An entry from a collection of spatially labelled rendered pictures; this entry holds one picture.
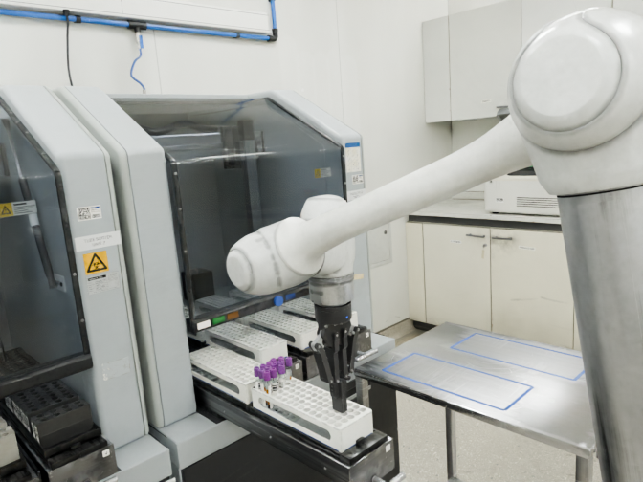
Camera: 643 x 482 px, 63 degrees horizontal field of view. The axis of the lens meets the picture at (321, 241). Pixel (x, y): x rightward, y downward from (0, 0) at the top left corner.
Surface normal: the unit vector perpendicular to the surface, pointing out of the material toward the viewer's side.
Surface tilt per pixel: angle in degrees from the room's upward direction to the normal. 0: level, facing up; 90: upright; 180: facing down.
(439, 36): 90
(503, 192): 90
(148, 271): 90
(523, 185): 90
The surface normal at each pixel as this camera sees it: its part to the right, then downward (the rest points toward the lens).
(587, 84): -0.70, 0.04
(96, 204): 0.69, 0.08
